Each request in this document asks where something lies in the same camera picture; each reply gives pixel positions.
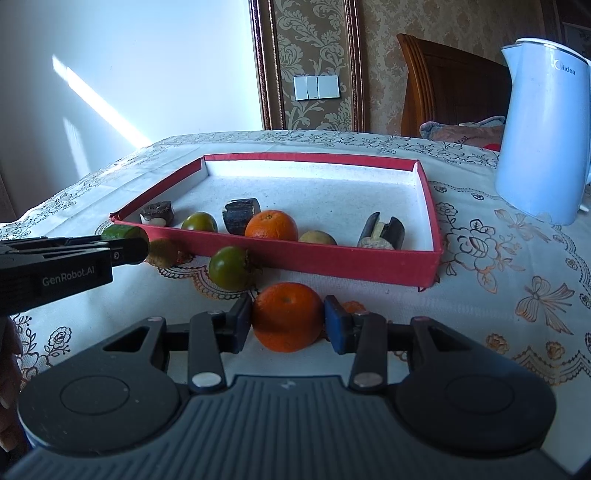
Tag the red shallow cardboard box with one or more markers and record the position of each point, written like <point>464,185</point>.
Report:
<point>323,194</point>

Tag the wooden wall moulding frame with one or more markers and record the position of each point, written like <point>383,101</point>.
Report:
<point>551,18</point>
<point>355,64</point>

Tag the floral embroidered tablecloth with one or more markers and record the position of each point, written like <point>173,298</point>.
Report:
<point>485,277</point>

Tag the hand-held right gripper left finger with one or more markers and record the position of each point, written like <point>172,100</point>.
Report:
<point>242,325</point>

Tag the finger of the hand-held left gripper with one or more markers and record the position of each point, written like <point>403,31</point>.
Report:
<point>129,251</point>

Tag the white wall light switch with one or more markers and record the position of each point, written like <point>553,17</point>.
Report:
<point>317,87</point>

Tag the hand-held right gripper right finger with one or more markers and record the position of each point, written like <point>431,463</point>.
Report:
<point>333,325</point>

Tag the wooden bed headboard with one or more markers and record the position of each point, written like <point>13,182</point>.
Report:
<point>452,87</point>

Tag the brownish yellow round fruit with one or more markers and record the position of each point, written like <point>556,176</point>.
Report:
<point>317,237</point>
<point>162,252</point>

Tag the red cloth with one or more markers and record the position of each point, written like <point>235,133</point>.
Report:
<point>491,146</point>

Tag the green tangerine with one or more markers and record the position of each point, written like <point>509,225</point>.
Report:
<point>124,231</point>
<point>229,268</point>
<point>199,222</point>

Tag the orange tangerine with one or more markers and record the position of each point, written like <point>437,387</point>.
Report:
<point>271,225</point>
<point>287,316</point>

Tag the white electric kettle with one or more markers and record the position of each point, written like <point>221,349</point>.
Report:
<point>540,138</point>

